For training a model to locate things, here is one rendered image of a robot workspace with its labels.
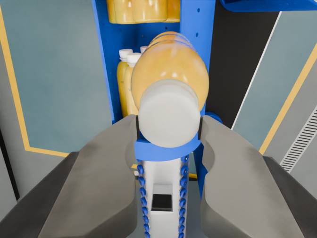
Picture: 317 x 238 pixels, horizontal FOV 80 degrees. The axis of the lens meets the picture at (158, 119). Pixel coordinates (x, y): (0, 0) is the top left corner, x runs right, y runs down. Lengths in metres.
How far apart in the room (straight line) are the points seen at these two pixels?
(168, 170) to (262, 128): 1.33
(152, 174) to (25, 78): 1.55
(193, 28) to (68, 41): 1.50
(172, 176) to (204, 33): 0.72
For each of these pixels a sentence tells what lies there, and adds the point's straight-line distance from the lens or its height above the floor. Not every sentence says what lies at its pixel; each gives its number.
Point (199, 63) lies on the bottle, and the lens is 0.16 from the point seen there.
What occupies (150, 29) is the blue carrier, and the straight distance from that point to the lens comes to 0.67.
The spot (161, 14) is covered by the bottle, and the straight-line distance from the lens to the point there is 0.43.
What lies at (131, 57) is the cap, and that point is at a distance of 0.51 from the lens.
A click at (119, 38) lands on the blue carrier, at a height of 1.02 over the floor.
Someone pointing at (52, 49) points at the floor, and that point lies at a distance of 1.91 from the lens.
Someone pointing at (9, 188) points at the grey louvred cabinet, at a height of 0.14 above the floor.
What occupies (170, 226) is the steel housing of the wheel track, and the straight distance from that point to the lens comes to 1.32.
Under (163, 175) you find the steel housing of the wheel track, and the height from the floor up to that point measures 0.93.
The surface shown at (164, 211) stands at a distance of 0.94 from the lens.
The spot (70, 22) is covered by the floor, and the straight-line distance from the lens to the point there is 1.80.
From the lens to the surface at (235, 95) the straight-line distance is 1.67.
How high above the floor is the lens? 1.62
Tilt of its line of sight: 61 degrees down
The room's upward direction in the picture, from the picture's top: 173 degrees counter-clockwise
